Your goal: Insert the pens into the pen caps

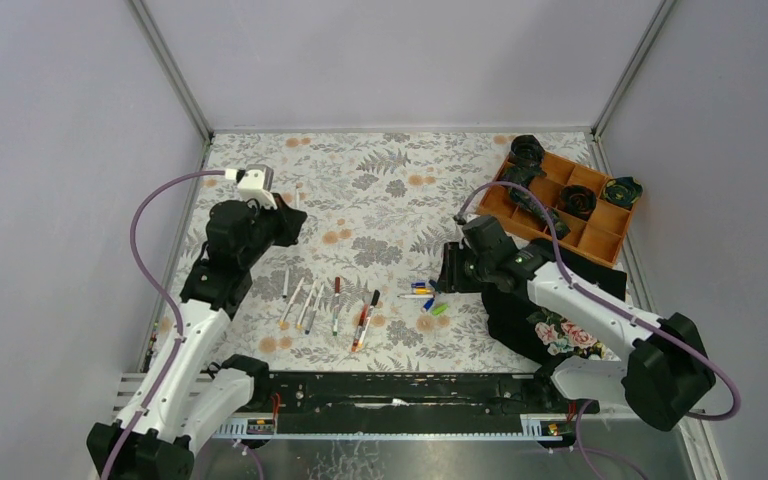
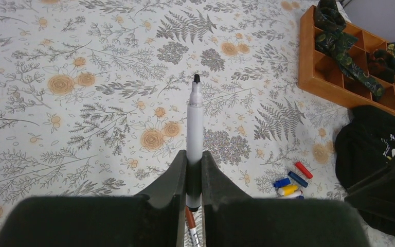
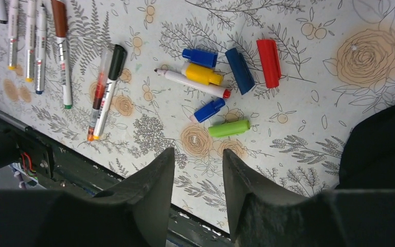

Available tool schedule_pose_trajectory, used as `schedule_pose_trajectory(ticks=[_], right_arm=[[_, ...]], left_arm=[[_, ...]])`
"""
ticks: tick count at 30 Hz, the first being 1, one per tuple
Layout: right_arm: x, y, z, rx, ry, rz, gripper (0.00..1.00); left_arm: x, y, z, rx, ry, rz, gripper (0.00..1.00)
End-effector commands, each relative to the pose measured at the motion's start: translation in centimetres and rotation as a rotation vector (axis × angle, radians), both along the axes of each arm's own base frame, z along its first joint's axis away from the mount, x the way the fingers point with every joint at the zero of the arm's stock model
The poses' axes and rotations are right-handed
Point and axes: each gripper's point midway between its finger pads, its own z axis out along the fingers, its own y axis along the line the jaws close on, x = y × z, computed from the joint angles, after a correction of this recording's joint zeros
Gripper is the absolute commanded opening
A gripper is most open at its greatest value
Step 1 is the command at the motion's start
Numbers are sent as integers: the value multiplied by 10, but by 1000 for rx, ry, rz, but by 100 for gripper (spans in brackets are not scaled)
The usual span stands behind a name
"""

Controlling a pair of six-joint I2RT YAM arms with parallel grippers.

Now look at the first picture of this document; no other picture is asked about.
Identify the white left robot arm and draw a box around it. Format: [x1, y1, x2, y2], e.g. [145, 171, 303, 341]
[87, 194, 307, 479]

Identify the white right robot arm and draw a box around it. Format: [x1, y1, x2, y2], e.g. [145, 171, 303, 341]
[437, 215, 716, 431]

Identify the green pen cap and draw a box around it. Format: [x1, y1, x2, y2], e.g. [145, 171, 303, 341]
[431, 304, 448, 316]

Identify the white pen black cap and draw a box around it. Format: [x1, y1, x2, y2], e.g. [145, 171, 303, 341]
[357, 290, 381, 351]

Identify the white pen brown cap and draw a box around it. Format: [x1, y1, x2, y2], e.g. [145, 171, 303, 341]
[331, 276, 342, 336]

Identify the white pen orange end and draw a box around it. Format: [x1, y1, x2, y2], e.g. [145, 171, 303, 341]
[279, 278, 305, 328]

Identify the clear pen orange end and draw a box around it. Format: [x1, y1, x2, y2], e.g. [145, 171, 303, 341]
[351, 304, 369, 352]

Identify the white pen yellow end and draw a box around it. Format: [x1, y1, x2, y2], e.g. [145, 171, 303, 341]
[296, 280, 318, 330]

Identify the white pen blue end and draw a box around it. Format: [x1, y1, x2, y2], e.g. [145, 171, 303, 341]
[303, 283, 326, 335]

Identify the black floral cloth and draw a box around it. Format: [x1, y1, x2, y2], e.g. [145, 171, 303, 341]
[481, 248, 627, 364]

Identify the floral patterned table mat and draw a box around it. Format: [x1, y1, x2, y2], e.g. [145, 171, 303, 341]
[169, 133, 536, 372]

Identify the dark patterned fabric roll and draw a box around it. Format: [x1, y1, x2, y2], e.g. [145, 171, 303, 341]
[499, 165, 571, 240]

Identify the dark rolled flower in tray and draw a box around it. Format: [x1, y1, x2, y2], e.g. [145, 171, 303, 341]
[558, 185, 597, 221]

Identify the dark rolled fabric flower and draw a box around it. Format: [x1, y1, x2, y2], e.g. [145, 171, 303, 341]
[508, 135, 545, 167]

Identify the wooden compartment tray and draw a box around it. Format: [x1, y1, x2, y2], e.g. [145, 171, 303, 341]
[477, 153, 637, 267]

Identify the dark green rolled flower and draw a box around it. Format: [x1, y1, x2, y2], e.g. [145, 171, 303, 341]
[600, 176, 644, 211]

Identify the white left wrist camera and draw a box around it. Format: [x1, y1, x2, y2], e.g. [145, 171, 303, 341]
[224, 164, 278, 210]

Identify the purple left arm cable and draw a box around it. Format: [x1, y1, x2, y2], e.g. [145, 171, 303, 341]
[100, 170, 240, 480]

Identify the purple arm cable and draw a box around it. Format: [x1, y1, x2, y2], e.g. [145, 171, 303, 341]
[100, 170, 240, 480]
[453, 181, 743, 480]

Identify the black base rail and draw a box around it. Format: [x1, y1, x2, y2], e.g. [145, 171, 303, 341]
[243, 371, 577, 432]

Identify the white slotted cable duct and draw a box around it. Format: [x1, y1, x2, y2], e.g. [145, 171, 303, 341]
[212, 415, 563, 444]

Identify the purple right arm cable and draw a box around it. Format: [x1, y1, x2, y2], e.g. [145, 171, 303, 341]
[453, 181, 743, 480]

